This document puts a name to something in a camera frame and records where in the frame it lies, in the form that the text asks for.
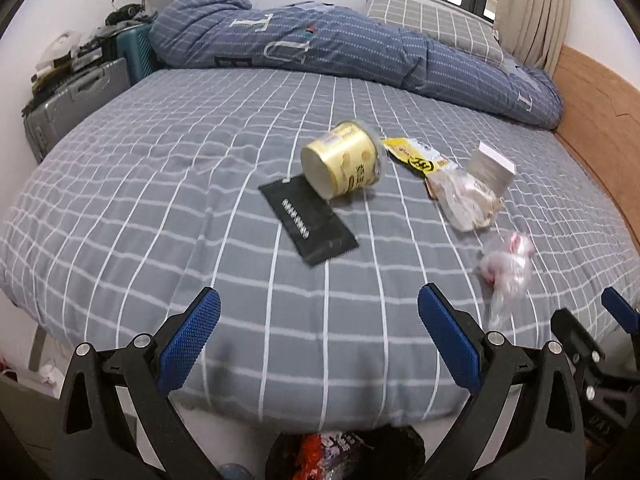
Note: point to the wooden headboard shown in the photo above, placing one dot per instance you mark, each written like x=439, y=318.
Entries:
x=600, y=100

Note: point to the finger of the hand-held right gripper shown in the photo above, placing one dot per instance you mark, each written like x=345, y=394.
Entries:
x=622, y=310
x=575, y=332

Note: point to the grey suitcase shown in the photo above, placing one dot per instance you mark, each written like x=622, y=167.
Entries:
x=75, y=105

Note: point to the trash bin with black bag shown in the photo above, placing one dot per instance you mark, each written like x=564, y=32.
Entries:
x=395, y=450

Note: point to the beige curtain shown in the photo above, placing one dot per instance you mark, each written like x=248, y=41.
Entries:
x=535, y=10

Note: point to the blue striped quilt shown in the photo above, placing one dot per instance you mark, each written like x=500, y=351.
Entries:
x=325, y=45

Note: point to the yellow white snack wrapper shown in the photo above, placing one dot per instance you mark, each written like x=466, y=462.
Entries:
x=415, y=157

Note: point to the teal suitcase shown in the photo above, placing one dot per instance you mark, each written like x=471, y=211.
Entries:
x=137, y=55

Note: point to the clear plastic bag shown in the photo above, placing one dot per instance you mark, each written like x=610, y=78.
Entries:
x=465, y=200

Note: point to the small white box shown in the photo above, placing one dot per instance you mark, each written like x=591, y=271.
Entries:
x=490, y=167

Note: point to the grey checked pillow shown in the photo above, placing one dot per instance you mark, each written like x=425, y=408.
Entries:
x=430, y=20

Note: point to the clear plastic wrap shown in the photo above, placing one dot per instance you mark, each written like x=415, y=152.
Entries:
x=505, y=265

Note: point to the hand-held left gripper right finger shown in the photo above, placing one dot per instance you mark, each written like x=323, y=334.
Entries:
x=450, y=340

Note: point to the yellow paper cup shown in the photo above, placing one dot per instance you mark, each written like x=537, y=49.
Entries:
x=340, y=165

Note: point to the black sachet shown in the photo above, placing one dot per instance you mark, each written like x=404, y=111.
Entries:
x=305, y=220

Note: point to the white plastic bag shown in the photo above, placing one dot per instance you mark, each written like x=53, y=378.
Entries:
x=57, y=47

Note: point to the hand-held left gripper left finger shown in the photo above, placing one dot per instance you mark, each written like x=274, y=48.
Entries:
x=192, y=340

